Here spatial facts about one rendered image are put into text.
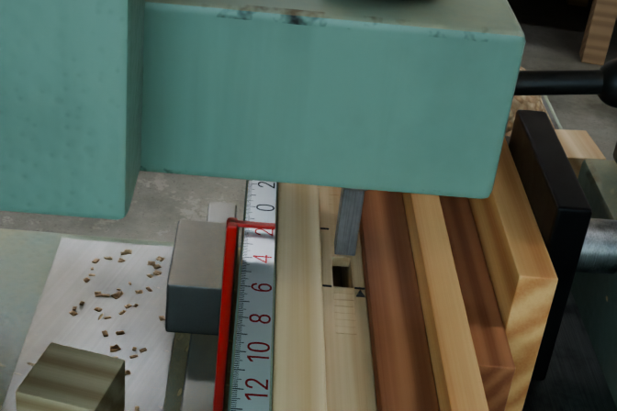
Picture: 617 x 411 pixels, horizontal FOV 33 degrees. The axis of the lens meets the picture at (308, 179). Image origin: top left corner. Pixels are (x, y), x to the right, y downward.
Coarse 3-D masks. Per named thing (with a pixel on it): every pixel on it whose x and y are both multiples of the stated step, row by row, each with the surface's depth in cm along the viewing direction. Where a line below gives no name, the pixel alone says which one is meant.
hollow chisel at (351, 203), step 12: (348, 192) 43; (360, 192) 43; (348, 204) 43; (360, 204) 43; (348, 216) 43; (360, 216) 44; (336, 228) 45; (348, 228) 44; (336, 240) 44; (348, 240) 44; (336, 252) 44; (348, 252) 44
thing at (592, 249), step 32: (512, 128) 49; (544, 128) 47; (544, 160) 44; (544, 192) 43; (576, 192) 42; (544, 224) 42; (576, 224) 41; (608, 224) 47; (576, 256) 42; (608, 256) 46; (544, 352) 45
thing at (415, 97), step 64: (192, 0) 36; (256, 0) 36; (320, 0) 37; (384, 0) 38; (448, 0) 38; (192, 64) 37; (256, 64) 37; (320, 64) 37; (384, 64) 37; (448, 64) 37; (512, 64) 37; (192, 128) 38; (256, 128) 38; (320, 128) 38; (384, 128) 38; (448, 128) 38; (448, 192) 39
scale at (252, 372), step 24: (264, 192) 47; (264, 216) 45; (264, 240) 44; (264, 264) 42; (264, 288) 41; (240, 312) 39; (264, 312) 39; (240, 336) 38; (264, 336) 38; (240, 360) 37; (264, 360) 37; (240, 384) 36; (264, 384) 36; (240, 408) 35; (264, 408) 35
